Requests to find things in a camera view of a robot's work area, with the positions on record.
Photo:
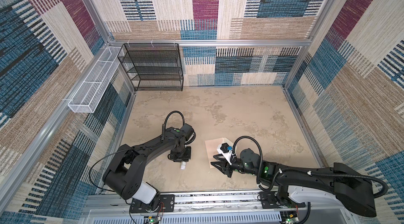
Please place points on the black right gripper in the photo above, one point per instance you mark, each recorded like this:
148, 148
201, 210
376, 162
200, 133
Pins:
224, 169

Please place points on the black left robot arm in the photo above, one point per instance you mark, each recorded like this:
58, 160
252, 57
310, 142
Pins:
124, 174

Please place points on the black wire shelf rack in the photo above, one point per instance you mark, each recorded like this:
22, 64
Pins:
153, 66

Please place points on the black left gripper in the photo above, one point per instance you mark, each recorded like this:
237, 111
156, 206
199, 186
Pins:
186, 158

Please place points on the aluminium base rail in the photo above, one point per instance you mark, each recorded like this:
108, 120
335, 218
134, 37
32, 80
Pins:
212, 207

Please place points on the pink envelope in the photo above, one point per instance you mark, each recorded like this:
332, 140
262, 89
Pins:
212, 146

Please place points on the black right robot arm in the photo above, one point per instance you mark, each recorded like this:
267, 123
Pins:
356, 192

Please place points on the white wire mesh basket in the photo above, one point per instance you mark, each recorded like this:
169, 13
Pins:
91, 90

